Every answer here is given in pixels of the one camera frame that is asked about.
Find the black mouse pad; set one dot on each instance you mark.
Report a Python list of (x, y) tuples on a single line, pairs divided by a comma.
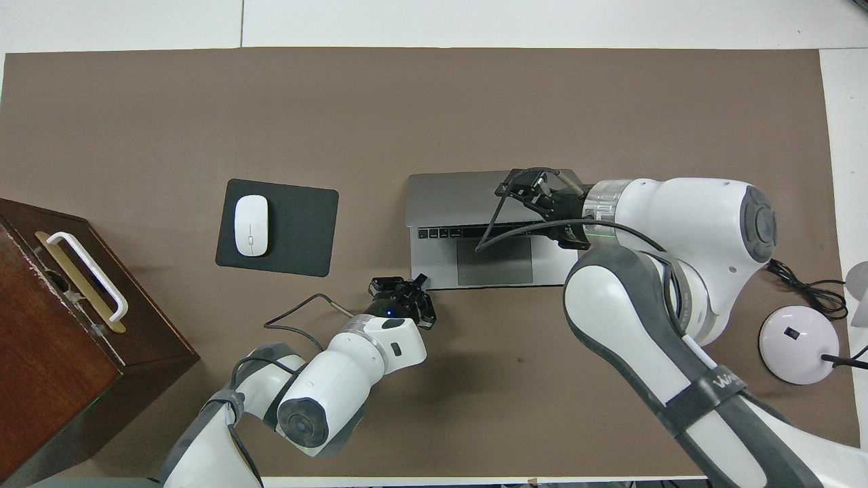
[(305, 230)]

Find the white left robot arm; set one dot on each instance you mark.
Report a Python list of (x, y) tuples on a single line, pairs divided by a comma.
[(339, 379)]

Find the grey aluminium laptop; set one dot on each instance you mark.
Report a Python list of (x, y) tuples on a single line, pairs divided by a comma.
[(441, 264)]

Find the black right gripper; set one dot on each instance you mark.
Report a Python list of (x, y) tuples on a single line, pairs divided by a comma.
[(568, 211)]

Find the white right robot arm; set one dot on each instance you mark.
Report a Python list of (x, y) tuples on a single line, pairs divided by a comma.
[(692, 217)]

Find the black lamp neck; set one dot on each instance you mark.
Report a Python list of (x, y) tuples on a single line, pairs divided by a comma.
[(844, 362)]

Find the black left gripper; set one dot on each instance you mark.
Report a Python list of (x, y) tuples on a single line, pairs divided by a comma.
[(397, 301)]

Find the white computer mouse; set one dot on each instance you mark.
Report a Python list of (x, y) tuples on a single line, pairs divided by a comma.
[(251, 227)]

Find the white round lamp base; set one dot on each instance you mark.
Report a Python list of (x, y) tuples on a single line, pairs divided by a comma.
[(800, 346)]

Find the dark brown wooden box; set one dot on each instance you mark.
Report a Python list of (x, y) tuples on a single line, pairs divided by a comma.
[(41, 352)]

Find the large brown table mat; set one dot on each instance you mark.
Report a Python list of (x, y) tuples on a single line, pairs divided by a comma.
[(434, 108)]

